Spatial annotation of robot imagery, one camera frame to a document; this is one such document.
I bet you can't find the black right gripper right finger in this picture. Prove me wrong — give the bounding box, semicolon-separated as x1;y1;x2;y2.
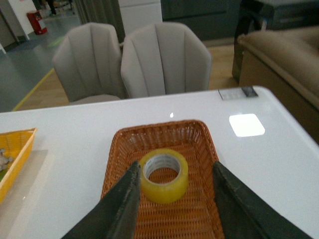
212;161;310;239

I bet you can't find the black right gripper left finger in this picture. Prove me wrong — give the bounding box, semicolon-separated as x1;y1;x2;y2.
63;161;141;239

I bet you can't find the yellow clear tape roll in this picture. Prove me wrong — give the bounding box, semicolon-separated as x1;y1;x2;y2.
139;148;188;204

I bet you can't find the brown wicker basket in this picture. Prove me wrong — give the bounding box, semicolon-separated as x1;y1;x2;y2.
102;119;224;239

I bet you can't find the yellow woven basket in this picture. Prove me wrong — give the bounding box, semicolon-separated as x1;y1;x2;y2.
0;128;37;201

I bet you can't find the table corner label sticker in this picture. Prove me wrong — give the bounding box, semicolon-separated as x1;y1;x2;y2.
218;86;258;101

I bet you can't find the small panda toy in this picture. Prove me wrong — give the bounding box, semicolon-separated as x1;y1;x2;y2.
0;148;13;171

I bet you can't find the left grey upholstered chair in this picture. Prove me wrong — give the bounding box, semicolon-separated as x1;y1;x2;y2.
52;22;128;105

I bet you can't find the grey upholstered chair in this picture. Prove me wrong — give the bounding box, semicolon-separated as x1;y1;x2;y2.
52;22;128;105
121;22;212;98

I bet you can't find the beige sofa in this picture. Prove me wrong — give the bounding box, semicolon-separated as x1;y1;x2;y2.
238;25;319;142

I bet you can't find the right grey upholstered chair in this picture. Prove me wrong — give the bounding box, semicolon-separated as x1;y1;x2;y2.
121;22;212;98

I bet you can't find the dark grey counter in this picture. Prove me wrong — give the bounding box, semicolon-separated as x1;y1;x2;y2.
160;0;241;41

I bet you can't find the white drawer cabinet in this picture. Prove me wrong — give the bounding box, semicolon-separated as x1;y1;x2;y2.
118;0;162;35

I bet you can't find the grey curtain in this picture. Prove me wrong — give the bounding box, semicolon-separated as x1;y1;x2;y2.
74;0;125;43

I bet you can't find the red cabinet box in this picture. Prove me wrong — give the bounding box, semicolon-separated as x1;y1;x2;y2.
26;10;47;35

